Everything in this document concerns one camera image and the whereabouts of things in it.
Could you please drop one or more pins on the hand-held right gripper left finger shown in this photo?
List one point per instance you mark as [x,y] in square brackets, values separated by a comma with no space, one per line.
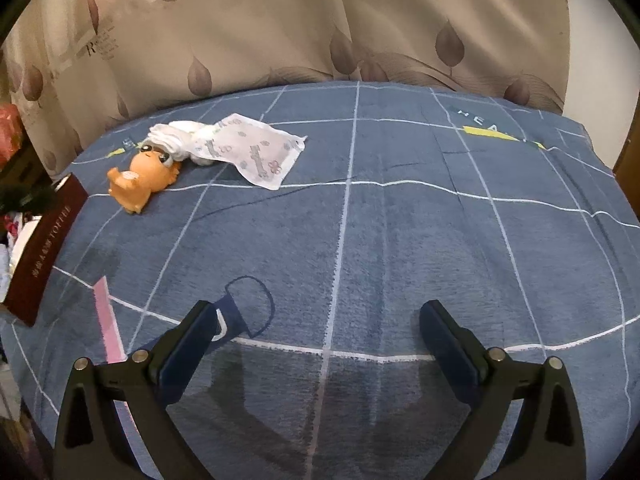
[182,355]

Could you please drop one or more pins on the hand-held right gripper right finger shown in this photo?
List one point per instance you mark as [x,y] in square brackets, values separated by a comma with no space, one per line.
[450,350]

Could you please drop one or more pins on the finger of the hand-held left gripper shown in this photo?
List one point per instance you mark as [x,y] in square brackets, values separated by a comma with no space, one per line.
[25,196]

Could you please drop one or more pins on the red and gold tin box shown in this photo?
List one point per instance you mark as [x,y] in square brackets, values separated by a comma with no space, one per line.
[45,255]

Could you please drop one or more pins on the orange rubber toy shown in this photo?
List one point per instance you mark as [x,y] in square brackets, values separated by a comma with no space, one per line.
[145,180]

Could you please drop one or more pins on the white printed cloth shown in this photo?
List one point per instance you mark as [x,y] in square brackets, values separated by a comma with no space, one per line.
[255,152]

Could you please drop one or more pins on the orange plastic package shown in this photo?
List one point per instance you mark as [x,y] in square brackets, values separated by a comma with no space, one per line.
[7,132]

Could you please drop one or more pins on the blue checked blanket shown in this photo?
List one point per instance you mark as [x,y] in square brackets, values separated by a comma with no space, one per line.
[400,240]

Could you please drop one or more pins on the brown wooden door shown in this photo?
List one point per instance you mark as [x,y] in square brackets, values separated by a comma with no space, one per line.
[629,170]

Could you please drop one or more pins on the beige leaf print curtain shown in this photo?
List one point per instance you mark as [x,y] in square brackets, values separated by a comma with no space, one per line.
[300,25]

